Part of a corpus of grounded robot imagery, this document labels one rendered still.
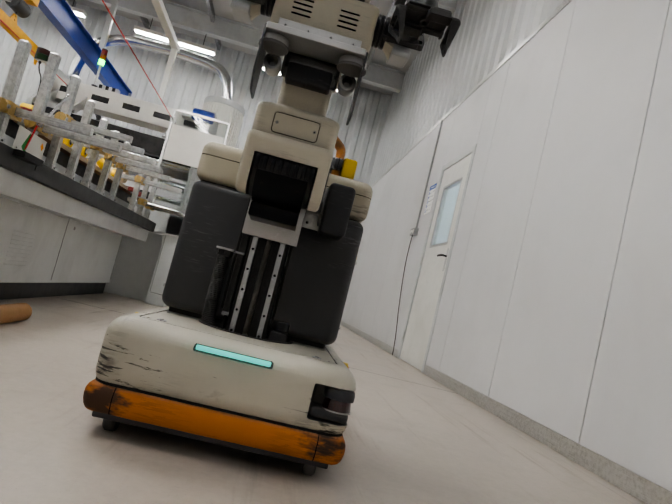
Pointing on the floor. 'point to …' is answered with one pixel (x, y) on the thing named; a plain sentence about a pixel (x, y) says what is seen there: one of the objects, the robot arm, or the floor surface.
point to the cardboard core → (14, 312)
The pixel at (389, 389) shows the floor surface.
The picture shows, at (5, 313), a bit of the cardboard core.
